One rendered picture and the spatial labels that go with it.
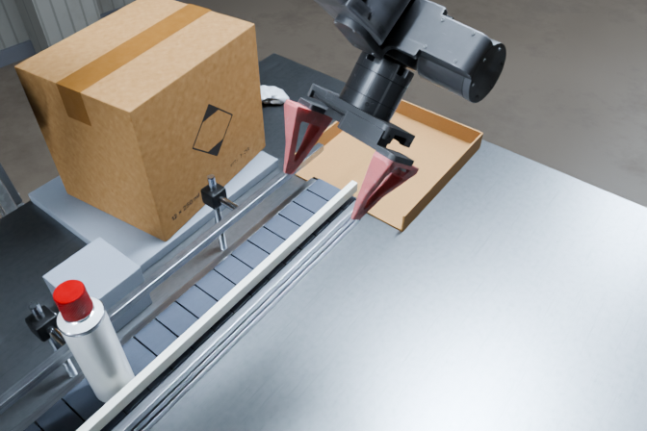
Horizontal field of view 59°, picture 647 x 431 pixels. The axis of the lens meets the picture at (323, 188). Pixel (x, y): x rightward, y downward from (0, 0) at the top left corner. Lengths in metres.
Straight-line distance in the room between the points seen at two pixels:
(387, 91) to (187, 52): 0.47
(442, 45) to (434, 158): 0.68
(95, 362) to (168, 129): 0.36
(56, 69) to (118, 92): 0.13
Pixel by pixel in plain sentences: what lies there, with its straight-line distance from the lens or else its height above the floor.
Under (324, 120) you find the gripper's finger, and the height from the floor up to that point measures 1.21.
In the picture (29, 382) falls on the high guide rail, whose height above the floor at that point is 0.96.
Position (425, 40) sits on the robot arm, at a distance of 0.52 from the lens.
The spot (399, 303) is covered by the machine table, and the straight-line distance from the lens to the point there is 0.93.
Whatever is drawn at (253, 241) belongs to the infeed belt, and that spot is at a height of 0.88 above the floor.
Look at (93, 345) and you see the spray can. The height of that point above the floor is 1.01.
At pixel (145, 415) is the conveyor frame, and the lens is 0.82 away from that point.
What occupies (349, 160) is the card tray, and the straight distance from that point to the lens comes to 1.16.
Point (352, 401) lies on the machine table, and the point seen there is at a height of 0.83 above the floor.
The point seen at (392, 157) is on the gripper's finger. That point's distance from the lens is 0.53.
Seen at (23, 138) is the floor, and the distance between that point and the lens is 2.89.
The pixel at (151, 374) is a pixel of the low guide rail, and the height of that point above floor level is 0.91.
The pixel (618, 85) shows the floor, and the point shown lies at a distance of 3.27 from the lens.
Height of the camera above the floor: 1.58
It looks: 43 degrees down
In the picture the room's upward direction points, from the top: straight up
